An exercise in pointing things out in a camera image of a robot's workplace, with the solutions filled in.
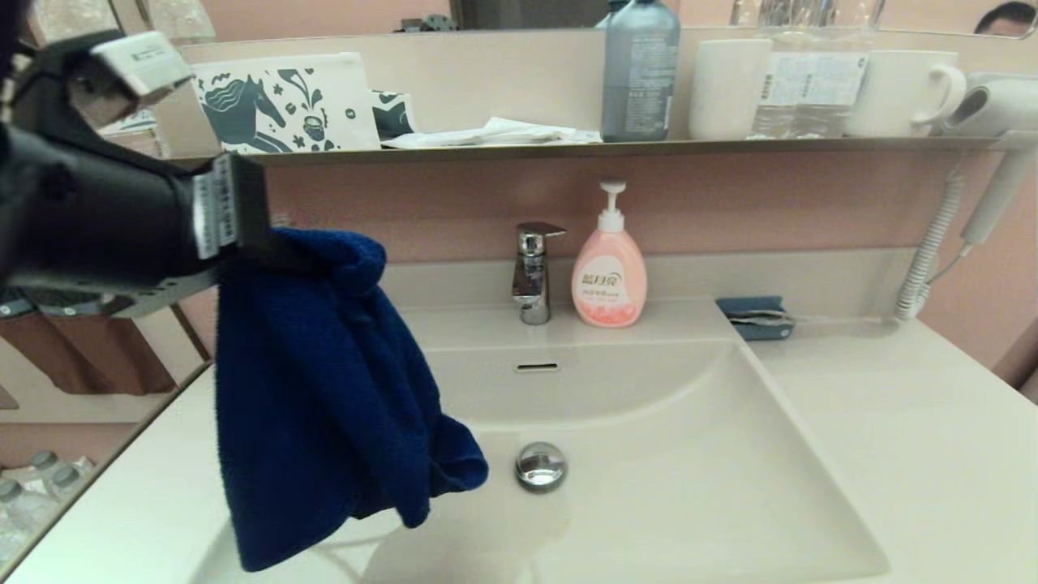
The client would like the teal soap tray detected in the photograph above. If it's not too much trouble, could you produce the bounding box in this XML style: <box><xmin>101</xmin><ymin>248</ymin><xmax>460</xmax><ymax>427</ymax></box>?
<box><xmin>715</xmin><ymin>296</ymin><xmax>796</xmax><ymax>342</ymax></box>

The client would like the white coiled dryer cord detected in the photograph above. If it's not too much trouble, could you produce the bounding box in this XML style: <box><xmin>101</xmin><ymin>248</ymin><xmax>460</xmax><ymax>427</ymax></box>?
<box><xmin>892</xmin><ymin>174</ymin><xmax>974</xmax><ymax>324</ymax></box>

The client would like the white crumpled towel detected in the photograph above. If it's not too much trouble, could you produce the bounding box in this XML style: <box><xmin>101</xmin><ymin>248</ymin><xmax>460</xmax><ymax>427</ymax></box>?
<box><xmin>381</xmin><ymin>117</ymin><xmax>603</xmax><ymax>150</ymax></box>

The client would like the wall mirror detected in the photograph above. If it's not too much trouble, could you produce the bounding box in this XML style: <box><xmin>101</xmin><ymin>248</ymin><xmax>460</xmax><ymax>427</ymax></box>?
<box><xmin>109</xmin><ymin>0</ymin><xmax>1038</xmax><ymax>49</ymax></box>

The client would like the horse label clear bottle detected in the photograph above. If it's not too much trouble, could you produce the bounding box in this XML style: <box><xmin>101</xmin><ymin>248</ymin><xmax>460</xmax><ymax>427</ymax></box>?
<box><xmin>32</xmin><ymin>0</ymin><xmax>167</xmax><ymax>157</ymax></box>

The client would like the grey lotion bottle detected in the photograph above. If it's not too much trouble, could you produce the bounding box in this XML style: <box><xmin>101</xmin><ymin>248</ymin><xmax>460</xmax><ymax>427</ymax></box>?
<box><xmin>601</xmin><ymin>0</ymin><xmax>680</xmax><ymax>143</ymax></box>

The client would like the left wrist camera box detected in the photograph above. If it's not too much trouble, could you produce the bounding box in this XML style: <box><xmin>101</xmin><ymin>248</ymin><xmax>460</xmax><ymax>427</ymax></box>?
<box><xmin>88</xmin><ymin>31</ymin><xmax>195</xmax><ymax>102</ymax></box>

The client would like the metal wall shelf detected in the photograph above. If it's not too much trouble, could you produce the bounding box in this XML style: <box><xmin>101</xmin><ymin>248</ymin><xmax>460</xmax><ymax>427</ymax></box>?
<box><xmin>166</xmin><ymin>134</ymin><xmax>1038</xmax><ymax>170</ymax></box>

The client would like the dark blue towel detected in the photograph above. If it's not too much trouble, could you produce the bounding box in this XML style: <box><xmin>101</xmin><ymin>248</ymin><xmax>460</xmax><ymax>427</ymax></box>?
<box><xmin>215</xmin><ymin>227</ymin><xmax>490</xmax><ymax>573</ymax></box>

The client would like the labelled clear water bottle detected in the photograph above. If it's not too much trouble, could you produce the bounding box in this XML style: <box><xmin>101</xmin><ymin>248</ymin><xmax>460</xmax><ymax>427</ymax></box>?
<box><xmin>809</xmin><ymin>0</ymin><xmax>874</xmax><ymax>139</ymax></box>
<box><xmin>752</xmin><ymin>0</ymin><xmax>813</xmax><ymax>140</ymax></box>

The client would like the pink soap pump bottle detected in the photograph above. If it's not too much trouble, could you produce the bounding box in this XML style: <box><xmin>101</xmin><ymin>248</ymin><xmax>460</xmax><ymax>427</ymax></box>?
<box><xmin>571</xmin><ymin>180</ymin><xmax>648</xmax><ymax>329</ymax></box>

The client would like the white horse print pouch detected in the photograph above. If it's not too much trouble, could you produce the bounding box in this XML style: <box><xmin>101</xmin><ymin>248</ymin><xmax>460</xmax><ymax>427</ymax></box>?
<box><xmin>191</xmin><ymin>53</ymin><xmax>382</xmax><ymax>155</ymax></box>

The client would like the chrome faucet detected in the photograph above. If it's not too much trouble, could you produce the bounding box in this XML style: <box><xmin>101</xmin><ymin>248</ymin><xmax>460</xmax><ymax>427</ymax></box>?
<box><xmin>512</xmin><ymin>222</ymin><xmax>568</xmax><ymax>326</ymax></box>

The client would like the white hair dryer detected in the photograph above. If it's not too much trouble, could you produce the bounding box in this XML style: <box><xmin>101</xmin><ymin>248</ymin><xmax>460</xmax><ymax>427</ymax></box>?
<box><xmin>942</xmin><ymin>73</ymin><xmax>1038</xmax><ymax>246</ymax></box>

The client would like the white mug with handle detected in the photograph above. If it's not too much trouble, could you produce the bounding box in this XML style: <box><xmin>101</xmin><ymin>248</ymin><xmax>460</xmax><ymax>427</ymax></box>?
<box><xmin>846</xmin><ymin>50</ymin><xmax>967</xmax><ymax>139</ymax></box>

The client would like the small dark patterned pouch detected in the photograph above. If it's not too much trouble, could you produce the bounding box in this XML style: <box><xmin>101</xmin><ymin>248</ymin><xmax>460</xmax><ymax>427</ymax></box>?
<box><xmin>371</xmin><ymin>90</ymin><xmax>418</xmax><ymax>142</ymax></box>

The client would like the white ceramic sink basin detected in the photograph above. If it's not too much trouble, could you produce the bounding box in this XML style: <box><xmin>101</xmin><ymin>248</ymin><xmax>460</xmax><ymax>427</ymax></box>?
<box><xmin>191</xmin><ymin>302</ymin><xmax>890</xmax><ymax>584</ymax></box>

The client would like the chrome drain stopper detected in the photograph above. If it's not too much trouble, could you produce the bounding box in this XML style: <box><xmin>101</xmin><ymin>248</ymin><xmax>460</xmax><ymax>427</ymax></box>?
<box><xmin>515</xmin><ymin>441</ymin><xmax>568</xmax><ymax>493</ymax></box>

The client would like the white handleless cup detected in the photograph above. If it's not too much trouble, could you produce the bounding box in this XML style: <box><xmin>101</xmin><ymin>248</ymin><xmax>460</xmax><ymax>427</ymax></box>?
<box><xmin>690</xmin><ymin>39</ymin><xmax>773</xmax><ymax>141</ymax></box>

